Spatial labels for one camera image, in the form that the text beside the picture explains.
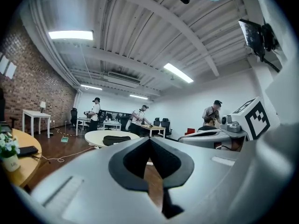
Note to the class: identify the round yellow table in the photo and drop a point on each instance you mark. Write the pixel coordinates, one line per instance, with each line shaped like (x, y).
(25, 167)

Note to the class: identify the black office chair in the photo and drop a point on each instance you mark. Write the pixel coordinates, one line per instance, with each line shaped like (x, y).
(74, 115)
(166, 126)
(156, 122)

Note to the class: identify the white side table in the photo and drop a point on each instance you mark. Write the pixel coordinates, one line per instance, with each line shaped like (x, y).
(35, 114)

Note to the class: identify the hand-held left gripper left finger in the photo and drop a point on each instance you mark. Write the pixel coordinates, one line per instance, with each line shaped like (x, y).
(93, 183)

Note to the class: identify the round white table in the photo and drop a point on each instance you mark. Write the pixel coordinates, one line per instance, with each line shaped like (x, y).
(95, 136)

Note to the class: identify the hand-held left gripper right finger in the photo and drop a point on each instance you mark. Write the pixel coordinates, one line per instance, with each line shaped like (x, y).
(205, 178)

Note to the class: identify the red box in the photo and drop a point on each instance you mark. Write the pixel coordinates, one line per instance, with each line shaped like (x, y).
(189, 131)

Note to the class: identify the white flower pot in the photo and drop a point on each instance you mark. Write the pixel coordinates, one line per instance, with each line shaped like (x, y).
(10, 163)

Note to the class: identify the white wall papers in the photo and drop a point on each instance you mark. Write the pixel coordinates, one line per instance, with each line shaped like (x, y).
(7, 66)

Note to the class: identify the wood-top white desk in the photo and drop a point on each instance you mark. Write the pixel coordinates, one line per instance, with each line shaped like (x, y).
(153, 127)

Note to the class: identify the ceiling light panel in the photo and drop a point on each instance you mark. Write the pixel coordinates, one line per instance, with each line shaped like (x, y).
(91, 87)
(70, 35)
(139, 97)
(178, 72)

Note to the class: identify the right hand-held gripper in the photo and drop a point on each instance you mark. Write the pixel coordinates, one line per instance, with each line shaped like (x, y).
(254, 122)

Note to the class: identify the white table lamp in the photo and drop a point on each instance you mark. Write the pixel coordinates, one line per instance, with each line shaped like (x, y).
(42, 105)

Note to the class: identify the ceiling air conditioner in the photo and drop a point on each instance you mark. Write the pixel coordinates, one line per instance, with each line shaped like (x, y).
(123, 77)

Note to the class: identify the black Puma waist bag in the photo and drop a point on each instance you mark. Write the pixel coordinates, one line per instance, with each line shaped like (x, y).
(116, 140)

